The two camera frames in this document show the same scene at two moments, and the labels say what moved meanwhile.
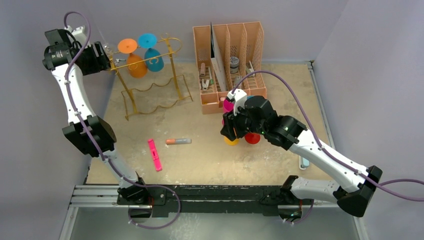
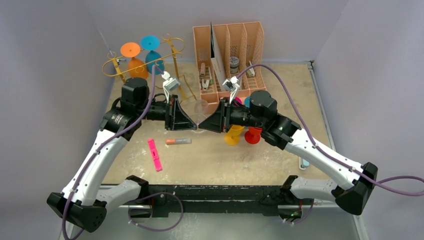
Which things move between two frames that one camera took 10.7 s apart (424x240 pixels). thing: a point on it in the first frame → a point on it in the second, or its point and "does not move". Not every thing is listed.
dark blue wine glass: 148,40 does not move
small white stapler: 249,70 does not move
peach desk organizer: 230,56 does not move
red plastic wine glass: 252,138 does not move
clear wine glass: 107,48 → 200,109
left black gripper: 101,63 → 175,118
